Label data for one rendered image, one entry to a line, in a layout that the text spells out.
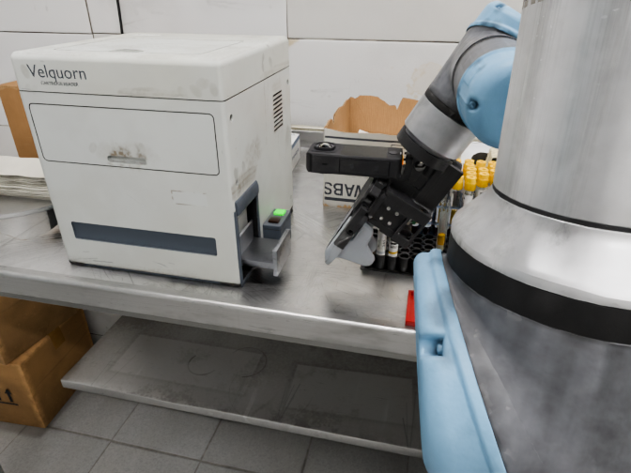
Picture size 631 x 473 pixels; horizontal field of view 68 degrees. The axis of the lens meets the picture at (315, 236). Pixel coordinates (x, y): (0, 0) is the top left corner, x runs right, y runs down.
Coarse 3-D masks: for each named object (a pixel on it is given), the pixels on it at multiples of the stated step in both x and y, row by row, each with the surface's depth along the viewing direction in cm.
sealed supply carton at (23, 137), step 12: (0, 84) 100; (12, 84) 100; (0, 96) 101; (12, 96) 100; (12, 108) 102; (12, 120) 103; (24, 120) 102; (12, 132) 105; (24, 132) 104; (24, 144) 105; (24, 156) 107; (36, 156) 106
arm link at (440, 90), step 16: (480, 16) 46; (496, 16) 44; (512, 16) 43; (480, 32) 45; (496, 32) 44; (512, 32) 44; (464, 48) 45; (448, 64) 48; (448, 80) 48; (432, 96) 49; (448, 96) 48; (448, 112) 48
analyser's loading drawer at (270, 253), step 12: (252, 228) 68; (240, 240) 64; (252, 240) 69; (264, 240) 69; (276, 240) 69; (288, 240) 68; (252, 252) 66; (264, 252) 66; (276, 252) 62; (288, 252) 68; (252, 264) 64; (264, 264) 63; (276, 264) 63
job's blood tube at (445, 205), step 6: (444, 198) 66; (444, 204) 66; (450, 204) 66; (444, 210) 66; (444, 216) 66; (444, 222) 67; (438, 228) 68; (444, 228) 67; (438, 234) 68; (444, 234) 68; (438, 240) 69; (444, 240) 68; (438, 246) 69; (444, 246) 69
